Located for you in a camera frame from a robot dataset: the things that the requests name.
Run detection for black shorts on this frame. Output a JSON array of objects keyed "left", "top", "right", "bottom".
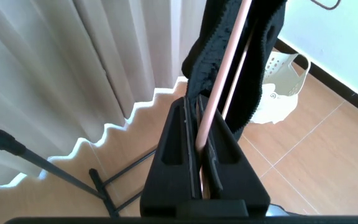
[{"left": 181, "top": 0, "right": 287, "bottom": 141}]

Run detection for white laundry basket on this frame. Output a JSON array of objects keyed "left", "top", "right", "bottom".
[{"left": 262, "top": 51, "right": 311, "bottom": 97}]

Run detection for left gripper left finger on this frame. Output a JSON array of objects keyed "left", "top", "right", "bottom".
[{"left": 140, "top": 96, "right": 203, "bottom": 217}]

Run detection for white printed garment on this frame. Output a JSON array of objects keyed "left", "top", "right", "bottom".
[{"left": 249, "top": 83, "right": 300, "bottom": 125}]

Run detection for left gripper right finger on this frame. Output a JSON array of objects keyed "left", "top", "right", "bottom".
[{"left": 196, "top": 95, "right": 271, "bottom": 216}]

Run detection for beige curtain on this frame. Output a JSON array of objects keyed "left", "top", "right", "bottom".
[{"left": 0, "top": 0, "right": 208, "bottom": 187}]

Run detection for black clothes rack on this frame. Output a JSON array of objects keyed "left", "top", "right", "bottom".
[{"left": 0, "top": 121, "right": 158, "bottom": 218}]

